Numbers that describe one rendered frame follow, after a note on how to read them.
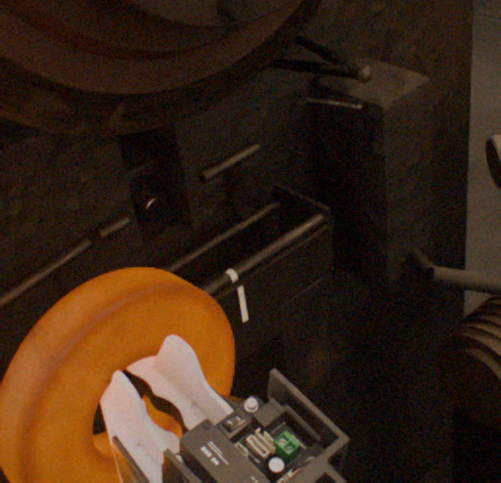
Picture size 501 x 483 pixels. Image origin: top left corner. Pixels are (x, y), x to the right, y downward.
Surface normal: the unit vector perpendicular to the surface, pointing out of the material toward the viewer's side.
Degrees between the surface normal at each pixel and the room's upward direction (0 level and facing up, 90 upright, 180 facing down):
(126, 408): 90
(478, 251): 0
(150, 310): 89
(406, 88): 22
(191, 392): 87
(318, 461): 16
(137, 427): 90
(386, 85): 0
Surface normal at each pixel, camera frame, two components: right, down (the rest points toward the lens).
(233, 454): 0.06, -0.67
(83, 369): 0.70, 0.33
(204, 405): -0.69, 0.45
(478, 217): -0.11, -0.81
